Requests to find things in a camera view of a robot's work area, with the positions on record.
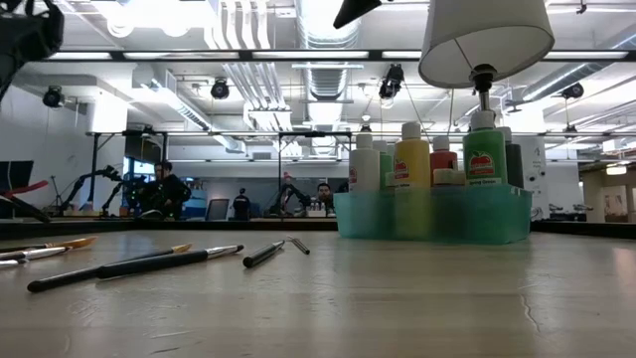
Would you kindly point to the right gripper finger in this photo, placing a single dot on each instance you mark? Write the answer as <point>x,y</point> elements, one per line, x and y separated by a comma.
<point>355,9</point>

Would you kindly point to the white paint bottle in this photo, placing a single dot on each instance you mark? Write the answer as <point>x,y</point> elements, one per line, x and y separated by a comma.
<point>364,169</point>

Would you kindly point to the yellow apple-label paint bottle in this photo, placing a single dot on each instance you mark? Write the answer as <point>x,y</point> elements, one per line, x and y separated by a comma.
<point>412,164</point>

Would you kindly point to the large plain green paint bottle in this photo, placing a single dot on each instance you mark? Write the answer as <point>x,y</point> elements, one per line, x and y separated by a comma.
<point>386,171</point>

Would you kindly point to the large pink paint bottle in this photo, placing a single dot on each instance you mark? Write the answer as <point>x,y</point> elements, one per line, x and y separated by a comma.
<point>443,159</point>

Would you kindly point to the labelled light green paint bottle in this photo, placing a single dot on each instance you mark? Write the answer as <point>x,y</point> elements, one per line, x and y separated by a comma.
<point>484,149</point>

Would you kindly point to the grey paint bottle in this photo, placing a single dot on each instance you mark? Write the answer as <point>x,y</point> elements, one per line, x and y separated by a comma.
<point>516,166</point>

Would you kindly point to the black background robot arm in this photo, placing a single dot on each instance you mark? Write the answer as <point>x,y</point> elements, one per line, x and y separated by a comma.
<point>293,194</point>
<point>92,176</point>
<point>116,191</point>

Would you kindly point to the white shade table lamp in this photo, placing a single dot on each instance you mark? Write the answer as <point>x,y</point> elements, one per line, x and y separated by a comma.
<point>487,35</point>

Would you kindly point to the teal translucent plastic bin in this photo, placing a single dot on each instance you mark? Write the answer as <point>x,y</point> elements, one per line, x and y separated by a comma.
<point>447,219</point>

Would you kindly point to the white cylindrical column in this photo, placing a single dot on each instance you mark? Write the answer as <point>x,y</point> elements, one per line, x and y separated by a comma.
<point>535,169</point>

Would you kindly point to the fan paintbrush orange bristles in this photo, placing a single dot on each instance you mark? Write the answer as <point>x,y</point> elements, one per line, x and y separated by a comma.
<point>298,245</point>

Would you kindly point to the grey office chair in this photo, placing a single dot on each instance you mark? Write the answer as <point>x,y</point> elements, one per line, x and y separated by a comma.
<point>217,209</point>

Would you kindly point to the thin paintbrush yellow tip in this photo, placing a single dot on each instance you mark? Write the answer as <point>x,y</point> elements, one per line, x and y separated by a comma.
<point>59,281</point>

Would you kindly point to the short black paintbrush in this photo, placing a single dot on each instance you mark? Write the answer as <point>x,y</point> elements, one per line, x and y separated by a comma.
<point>261,256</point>

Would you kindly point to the black paintbrush silver ferrule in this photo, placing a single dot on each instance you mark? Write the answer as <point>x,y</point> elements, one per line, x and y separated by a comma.
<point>159,262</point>

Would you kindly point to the silver ventilation duct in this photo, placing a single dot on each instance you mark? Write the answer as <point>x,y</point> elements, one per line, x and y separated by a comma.
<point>328,40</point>

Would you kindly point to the black ceiling-hung camera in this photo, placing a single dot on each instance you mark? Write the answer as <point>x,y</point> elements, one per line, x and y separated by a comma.
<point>392,79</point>
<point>220,89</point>
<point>574,90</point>
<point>52,97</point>

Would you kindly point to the black wall monitor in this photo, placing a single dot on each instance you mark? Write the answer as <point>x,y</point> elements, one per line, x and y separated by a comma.
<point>15,171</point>

